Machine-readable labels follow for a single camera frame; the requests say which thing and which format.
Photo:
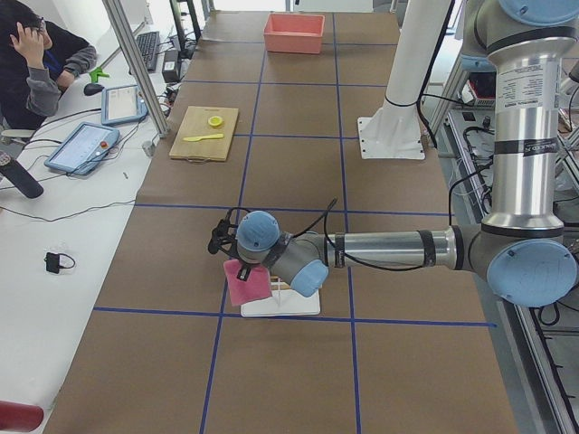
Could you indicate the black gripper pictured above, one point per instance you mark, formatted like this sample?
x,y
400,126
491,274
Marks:
x,y
243,273

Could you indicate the pink grey cloth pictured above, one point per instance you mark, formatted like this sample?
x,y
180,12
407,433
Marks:
x,y
257,287

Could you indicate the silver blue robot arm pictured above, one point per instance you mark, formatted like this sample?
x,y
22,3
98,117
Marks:
x,y
518,247

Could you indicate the black water bottle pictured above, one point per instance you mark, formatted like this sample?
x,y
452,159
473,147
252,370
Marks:
x,y
20,177

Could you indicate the wooden rack bar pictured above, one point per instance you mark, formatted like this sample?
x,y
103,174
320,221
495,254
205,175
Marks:
x,y
278,284

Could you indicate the white rack tray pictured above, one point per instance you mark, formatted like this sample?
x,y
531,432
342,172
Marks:
x,y
285,302

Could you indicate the yellow plastic knife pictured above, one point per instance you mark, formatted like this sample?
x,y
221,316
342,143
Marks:
x,y
203,137

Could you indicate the bamboo cutting board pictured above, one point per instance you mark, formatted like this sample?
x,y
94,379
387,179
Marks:
x,y
195,124

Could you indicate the near teach pendant tablet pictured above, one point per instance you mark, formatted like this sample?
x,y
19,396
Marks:
x,y
83,149

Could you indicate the teach pendant tablet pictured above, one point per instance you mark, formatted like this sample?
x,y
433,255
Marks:
x,y
121,105
83,149

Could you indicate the far teach pendant tablet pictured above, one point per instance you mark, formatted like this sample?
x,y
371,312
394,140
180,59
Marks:
x,y
121,105

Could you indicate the black power adapter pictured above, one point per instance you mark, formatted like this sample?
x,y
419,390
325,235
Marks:
x,y
171,66

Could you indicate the black computer mouse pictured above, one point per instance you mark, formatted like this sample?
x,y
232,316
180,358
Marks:
x,y
92,89

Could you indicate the pink plastic bin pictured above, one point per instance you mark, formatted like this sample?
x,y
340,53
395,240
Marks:
x,y
294,33

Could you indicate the green plastic clamp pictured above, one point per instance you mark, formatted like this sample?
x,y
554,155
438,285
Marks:
x,y
97,74

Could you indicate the black keyboard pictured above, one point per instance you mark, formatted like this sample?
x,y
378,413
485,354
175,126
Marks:
x,y
148,45

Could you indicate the red cylinder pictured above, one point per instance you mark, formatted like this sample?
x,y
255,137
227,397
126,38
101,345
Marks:
x,y
20,417

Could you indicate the seated person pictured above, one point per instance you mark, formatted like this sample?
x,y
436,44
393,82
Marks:
x,y
39,62

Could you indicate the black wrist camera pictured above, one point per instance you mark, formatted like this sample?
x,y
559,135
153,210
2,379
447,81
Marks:
x,y
223,236

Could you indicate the small black device with cord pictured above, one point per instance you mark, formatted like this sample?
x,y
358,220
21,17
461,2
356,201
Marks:
x,y
55,262

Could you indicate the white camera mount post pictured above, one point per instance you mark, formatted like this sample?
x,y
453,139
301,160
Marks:
x,y
394,131

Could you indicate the aluminium frame post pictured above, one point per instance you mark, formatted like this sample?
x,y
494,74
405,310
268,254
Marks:
x,y
126,39

